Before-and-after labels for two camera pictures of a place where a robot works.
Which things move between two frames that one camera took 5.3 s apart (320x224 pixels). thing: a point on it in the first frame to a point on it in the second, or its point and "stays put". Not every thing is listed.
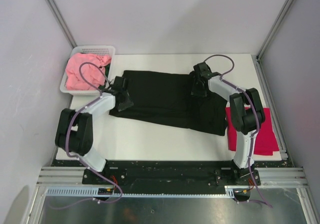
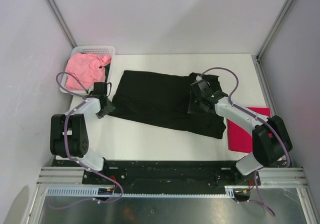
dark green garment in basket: [107, 69] stays put
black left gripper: [128, 103] to [110, 108]
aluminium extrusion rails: [51, 176] stays put
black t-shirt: [165, 98] stays put
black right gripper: [195, 92] to [192, 109]
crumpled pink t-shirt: [75, 81] stays put
